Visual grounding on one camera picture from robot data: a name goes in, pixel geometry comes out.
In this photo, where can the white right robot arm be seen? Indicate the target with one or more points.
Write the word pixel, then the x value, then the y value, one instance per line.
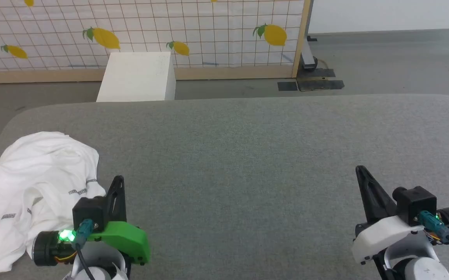
pixel 422 270

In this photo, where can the lemon print partition panel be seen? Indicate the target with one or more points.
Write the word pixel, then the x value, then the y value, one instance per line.
pixel 208 31

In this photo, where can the white long-sleeve shirt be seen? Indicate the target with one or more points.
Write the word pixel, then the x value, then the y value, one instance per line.
pixel 34 175

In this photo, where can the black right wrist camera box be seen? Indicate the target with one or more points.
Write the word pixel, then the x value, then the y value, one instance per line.
pixel 418 202

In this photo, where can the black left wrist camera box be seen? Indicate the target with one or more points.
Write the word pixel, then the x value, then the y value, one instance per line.
pixel 88 210

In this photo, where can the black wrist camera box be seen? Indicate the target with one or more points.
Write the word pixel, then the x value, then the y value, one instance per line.
pixel 418 202
pixel 88 210

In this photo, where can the black floor tape piece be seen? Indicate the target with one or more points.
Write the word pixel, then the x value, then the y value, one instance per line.
pixel 321 84
pixel 323 72
pixel 287 86

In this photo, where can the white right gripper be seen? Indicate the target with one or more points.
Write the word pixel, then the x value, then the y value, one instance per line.
pixel 383 235

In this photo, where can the metal partition foot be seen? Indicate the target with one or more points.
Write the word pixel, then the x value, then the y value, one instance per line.
pixel 308 58

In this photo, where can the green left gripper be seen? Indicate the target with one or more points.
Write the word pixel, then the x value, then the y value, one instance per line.
pixel 127 239

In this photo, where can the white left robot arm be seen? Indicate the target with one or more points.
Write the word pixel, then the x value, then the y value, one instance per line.
pixel 100 272

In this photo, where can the white box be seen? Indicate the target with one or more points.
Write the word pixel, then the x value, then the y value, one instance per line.
pixel 138 77

